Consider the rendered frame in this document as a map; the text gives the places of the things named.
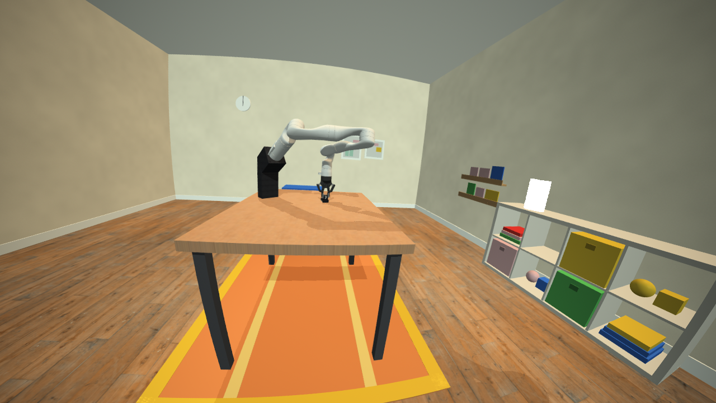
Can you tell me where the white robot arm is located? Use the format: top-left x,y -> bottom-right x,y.
268,119 -> 375,176

